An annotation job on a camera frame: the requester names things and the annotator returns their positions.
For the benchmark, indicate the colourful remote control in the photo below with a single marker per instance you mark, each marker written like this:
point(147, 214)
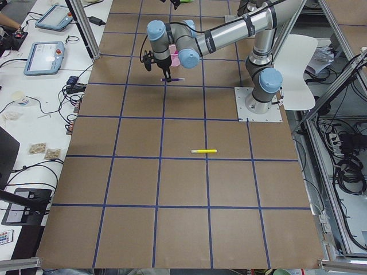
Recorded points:
point(6, 237)

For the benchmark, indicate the near blue teach pendant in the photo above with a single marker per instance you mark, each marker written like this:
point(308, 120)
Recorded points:
point(44, 58)

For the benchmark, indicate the aluminium frame post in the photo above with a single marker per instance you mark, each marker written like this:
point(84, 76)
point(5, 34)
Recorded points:
point(84, 28)

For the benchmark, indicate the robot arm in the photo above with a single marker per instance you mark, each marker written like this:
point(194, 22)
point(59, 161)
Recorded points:
point(260, 22)

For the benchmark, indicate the yellow pen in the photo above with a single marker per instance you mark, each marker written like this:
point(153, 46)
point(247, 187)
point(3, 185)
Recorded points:
point(204, 151)

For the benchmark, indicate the black usb hub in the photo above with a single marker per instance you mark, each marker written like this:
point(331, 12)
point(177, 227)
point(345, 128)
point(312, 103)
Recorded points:
point(72, 80)

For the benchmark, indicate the seated person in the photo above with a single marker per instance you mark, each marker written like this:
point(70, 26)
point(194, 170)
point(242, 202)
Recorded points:
point(8, 22)

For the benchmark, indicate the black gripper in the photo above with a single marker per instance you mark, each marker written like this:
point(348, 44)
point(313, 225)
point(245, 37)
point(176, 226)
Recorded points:
point(175, 1)
point(164, 65)

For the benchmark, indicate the black box device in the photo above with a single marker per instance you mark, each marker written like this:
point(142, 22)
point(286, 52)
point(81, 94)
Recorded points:
point(27, 206)

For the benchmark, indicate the blue teach pendant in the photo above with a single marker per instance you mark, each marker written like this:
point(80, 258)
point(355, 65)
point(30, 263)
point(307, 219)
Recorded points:
point(44, 58)
point(56, 18)

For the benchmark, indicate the purple pen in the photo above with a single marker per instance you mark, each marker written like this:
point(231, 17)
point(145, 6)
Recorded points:
point(175, 79)

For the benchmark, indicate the white plastic chair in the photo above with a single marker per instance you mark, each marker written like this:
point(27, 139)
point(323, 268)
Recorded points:
point(292, 61)

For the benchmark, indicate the far blue teach pendant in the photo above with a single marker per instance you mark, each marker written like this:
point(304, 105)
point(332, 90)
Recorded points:
point(56, 18)

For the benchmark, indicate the black power adapter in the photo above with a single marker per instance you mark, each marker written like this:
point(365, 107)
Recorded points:
point(96, 21)

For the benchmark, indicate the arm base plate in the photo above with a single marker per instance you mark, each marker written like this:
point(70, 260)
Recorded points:
point(232, 18)
point(250, 110)

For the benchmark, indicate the pink plastic cup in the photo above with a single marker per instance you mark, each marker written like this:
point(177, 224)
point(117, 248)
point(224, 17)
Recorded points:
point(174, 56)

